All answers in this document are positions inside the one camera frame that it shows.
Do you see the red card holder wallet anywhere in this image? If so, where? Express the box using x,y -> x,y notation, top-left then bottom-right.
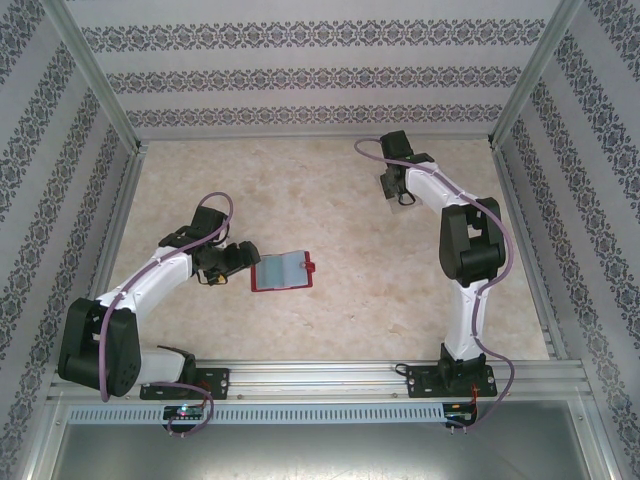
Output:
249,248 -> 319,294

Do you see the grey metal shelf panel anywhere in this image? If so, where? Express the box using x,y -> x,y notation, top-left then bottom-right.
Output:
27,422 -> 614,480

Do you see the aluminium back rail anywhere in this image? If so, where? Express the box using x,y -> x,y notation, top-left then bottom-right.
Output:
137,130 -> 494,144

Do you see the aluminium side rail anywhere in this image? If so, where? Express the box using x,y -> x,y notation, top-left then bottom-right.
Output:
69,142 -> 149,364
491,142 -> 569,361

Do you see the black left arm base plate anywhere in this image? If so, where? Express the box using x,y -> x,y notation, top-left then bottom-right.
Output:
139,367 -> 231,401

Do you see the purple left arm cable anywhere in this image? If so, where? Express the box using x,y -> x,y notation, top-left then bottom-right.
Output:
99,192 -> 236,440

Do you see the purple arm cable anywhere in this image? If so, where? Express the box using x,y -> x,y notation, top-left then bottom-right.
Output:
353,137 -> 516,432
99,192 -> 236,440

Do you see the aluminium mounting rail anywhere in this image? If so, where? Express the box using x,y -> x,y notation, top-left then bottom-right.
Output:
47,360 -> 595,401

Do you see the grey slotted cable duct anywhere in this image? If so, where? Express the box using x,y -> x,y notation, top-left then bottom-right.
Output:
66,403 -> 447,425

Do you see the aluminium frame post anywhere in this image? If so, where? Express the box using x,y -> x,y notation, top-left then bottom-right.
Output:
38,0 -> 147,154
487,0 -> 586,150

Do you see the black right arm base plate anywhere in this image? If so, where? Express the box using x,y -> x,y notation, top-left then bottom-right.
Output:
405,364 -> 499,400

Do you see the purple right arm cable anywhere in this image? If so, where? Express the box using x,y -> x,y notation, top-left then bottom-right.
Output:
353,137 -> 516,432

